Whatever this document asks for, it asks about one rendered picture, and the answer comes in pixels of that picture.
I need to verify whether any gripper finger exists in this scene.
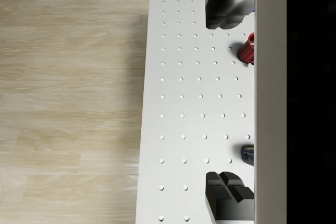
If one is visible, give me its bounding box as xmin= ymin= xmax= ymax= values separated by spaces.
xmin=205 ymin=171 xmax=255 ymax=221
xmin=205 ymin=0 xmax=255 ymax=30

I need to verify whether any flat-sided can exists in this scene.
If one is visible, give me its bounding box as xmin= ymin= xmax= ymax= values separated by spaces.
xmin=240 ymin=144 xmax=255 ymax=166

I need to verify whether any red mug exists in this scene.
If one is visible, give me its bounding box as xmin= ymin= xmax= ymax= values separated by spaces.
xmin=237 ymin=32 xmax=255 ymax=66

